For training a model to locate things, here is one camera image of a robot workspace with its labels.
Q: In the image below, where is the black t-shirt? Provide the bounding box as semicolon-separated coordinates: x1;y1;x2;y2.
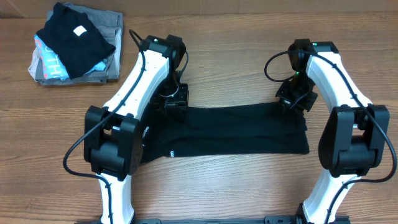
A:
141;102;310;163

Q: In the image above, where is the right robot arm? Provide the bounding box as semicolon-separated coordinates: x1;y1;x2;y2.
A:
276;39;392;223

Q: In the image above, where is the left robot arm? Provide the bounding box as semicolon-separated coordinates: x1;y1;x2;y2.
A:
84;35;188;223

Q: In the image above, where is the folded black shirt on pile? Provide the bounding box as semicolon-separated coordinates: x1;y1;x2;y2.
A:
36;2;116;78

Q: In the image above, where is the folded light blue shirt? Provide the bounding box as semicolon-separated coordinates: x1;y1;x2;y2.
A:
34;35;113;85

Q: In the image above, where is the folded white cloth under pile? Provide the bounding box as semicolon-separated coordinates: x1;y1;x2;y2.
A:
28;48;44;82

